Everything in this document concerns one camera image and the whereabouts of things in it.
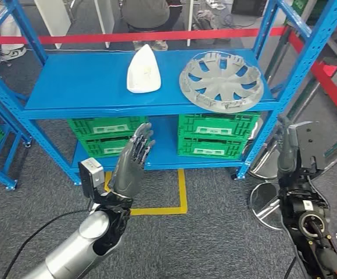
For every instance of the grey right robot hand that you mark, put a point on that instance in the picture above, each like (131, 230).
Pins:
(285, 154)

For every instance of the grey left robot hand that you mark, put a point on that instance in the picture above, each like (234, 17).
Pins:
(129, 169)

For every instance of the grey plastic wheel hubcap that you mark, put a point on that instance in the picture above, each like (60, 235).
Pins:
(221, 81)

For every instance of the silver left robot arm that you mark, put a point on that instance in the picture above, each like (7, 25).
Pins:
(78, 246)

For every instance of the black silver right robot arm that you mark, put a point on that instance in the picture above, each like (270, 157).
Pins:
(307, 219)

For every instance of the white triangular plastic part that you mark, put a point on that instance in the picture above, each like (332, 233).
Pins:
(143, 73)

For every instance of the yellow angled floor tape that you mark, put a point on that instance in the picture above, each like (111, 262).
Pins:
(182, 192)

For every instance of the red floor tape line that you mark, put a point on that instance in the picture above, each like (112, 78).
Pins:
(98, 37)

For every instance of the black appliance box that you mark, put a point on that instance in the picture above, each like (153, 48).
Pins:
(248, 7)

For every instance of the white desk panel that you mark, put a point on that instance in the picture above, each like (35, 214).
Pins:
(104, 17)
(54, 19)

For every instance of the person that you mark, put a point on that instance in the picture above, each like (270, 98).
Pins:
(11, 34)
(145, 11)

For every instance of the white power strip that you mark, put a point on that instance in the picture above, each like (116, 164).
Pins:
(216, 5)

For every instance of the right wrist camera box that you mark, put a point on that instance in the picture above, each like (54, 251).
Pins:
(309, 146)

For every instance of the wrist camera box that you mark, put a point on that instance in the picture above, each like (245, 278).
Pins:
(309, 146)
(91, 175)

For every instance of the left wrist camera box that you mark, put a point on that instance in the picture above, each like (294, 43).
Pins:
(91, 175)

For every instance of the thin white post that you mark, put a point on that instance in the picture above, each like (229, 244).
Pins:
(190, 23)

